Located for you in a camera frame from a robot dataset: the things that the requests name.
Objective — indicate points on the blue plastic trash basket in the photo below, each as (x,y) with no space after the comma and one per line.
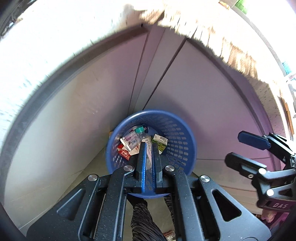
(181,150)

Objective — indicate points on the green white milk carton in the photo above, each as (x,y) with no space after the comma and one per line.
(162,142)

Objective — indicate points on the red white snack wrapper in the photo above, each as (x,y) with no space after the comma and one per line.
(123,152)

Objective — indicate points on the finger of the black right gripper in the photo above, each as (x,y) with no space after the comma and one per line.
(246,167)
(253,140)

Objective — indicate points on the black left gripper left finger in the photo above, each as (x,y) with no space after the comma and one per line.
(95,208)

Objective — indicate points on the clear bottle teal cap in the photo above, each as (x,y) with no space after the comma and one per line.
(142,131)

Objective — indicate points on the pink checked table cloth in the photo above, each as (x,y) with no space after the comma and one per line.
(230,38)

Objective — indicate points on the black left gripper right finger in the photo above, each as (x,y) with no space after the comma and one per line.
(202,209)

